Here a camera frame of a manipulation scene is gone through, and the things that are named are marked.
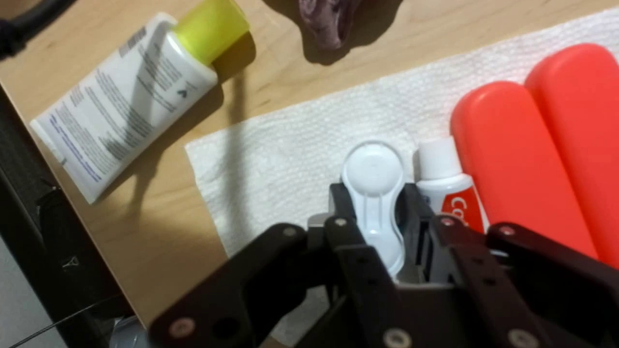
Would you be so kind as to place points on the black bulky case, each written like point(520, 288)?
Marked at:
point(59, 257)

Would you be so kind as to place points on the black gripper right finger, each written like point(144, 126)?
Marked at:
point(516, 290)

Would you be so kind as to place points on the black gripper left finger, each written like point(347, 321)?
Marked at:
point(291, 290)

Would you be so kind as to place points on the maroon scrunchie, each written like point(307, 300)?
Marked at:
point(330, 22)

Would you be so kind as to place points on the white tube yellow cap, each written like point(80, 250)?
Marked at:
point(123, 103)

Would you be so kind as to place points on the white red toothpaste tube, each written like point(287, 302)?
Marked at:
point(438, 167)

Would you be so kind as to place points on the white paper towel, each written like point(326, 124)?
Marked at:
point(291, 155)

